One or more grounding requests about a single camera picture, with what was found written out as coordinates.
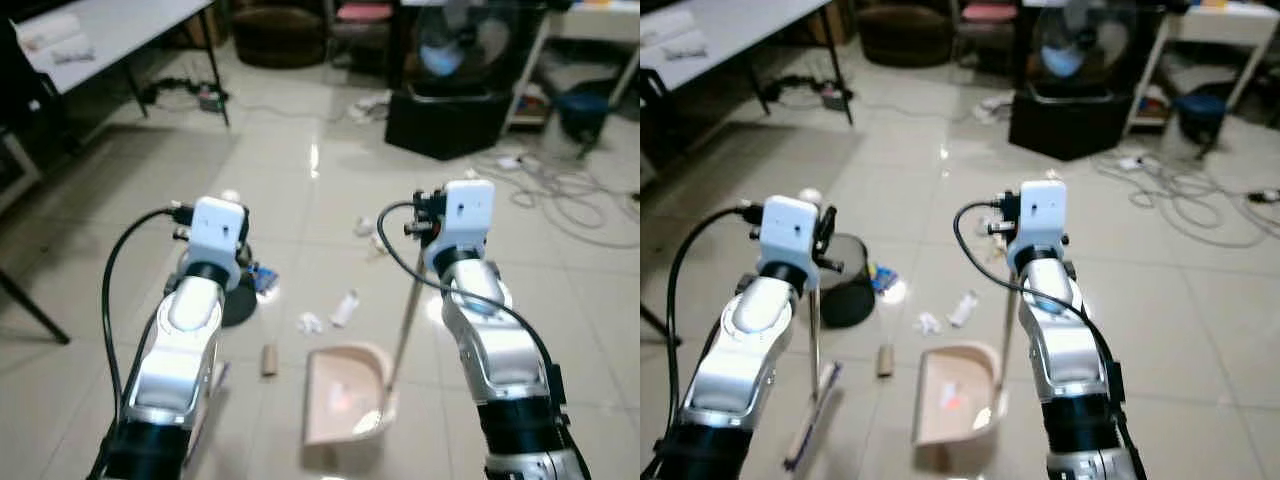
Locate broom with metal handle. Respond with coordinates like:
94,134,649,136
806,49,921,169
782,270,844,472
186,360,232,456

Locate beige long-handled dustpan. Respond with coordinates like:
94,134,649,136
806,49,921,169
912,262,1017,447
303,245,425,447

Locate black floor fan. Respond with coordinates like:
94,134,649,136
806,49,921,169
1008,0,1169,163
385,0,549,162

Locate round black trash bin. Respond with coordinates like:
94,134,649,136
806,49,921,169
818,233,877,330
220,240,260,329

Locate long white paper scrap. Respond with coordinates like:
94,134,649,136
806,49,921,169
947,289,980,329
329,289,360,329

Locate blue bucket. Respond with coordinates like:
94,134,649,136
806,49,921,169
1174,92,1230,147
555,90,612,143

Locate black chair leg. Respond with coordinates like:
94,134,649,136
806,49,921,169
640,303,683,347
0,268,72,346

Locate pink seat chair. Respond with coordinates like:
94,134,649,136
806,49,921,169
954,0,1021,53
328,0,397,53

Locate round brown stool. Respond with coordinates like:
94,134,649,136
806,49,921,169
857,4,952,69
231,4,327,69

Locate white folding table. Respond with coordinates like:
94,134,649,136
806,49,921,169
640,0,856,127
14,0,232,129

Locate white cloth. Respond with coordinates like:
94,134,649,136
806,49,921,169
640,10,723,63
20,14,97,67

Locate white shelf rack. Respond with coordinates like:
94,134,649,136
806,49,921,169
1125,0,1280,137
504,0,641,133

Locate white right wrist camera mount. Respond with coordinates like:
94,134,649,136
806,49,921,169
438,180,496,251
1012,181,1068,251

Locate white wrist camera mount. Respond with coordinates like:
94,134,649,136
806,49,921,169
187,197,250,267
1012,181,1068,251
760,196,823,269
438,180,496,251

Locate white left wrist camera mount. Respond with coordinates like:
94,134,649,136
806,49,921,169
187,197,250,267
760,196,823,269

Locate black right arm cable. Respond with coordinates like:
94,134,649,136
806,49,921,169
375,200,567,406
952,200,1126,406

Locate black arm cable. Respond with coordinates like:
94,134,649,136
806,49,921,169
952,200,1126,406
88,203,197,480
375,200,567,406
642,203,767,480

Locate tangled grey floor cables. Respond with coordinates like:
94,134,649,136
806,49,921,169
1095,148,1280,251
470,148,641,251

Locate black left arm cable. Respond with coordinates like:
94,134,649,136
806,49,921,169
88,203,197,480
642,203,767,480

